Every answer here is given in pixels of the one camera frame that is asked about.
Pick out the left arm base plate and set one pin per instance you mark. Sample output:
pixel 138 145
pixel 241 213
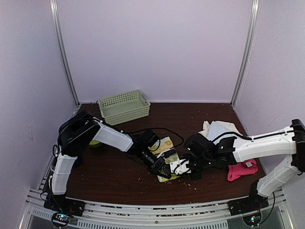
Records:
pixel 60 203

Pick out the pink towel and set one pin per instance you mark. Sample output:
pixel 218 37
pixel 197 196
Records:
pixel 248 167

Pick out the green patterned towel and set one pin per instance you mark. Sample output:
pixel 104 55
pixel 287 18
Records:
pixel 164 148

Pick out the aluminium front rail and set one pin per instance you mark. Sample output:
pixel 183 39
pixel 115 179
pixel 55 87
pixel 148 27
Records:
pixel 208 215

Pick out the cream white towel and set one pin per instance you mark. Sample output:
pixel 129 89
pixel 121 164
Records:
pixel 206 125

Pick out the dark blue mug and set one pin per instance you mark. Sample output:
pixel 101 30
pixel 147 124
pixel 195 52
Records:
pixel 78 162

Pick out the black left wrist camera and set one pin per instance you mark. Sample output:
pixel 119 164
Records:
pixel 148 138

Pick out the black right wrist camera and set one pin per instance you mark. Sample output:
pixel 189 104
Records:
pixel 196 144

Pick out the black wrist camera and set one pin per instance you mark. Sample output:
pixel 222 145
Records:
pixel 196 144
pixel 148 138

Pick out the aluminium frame post left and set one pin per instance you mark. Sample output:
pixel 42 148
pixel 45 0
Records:
pixel 63 55

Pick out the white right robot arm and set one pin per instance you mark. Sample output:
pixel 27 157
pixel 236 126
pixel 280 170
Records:
pixel 289 141

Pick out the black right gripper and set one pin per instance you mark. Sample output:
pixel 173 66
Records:
pixel 196 177

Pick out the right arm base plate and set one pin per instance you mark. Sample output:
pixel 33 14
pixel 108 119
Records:
pixel 247 204

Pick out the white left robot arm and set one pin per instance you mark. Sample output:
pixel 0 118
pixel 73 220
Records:
pixel 76 134

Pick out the aluminium frame post right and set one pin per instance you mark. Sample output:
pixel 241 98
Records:
pixel 252 27

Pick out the pale green plastic basket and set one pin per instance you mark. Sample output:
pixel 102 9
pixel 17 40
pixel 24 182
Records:
pixel 124 107

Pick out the aluminium frame post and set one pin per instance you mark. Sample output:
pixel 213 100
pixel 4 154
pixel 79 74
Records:
pixel 252 27
pixel 63 55

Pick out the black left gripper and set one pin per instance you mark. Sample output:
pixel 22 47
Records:
pixel 158 165

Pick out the lime green bowl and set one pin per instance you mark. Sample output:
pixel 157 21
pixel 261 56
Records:
pixel 95 144

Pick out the light blue towel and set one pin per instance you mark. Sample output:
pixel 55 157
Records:
pixel 219 127

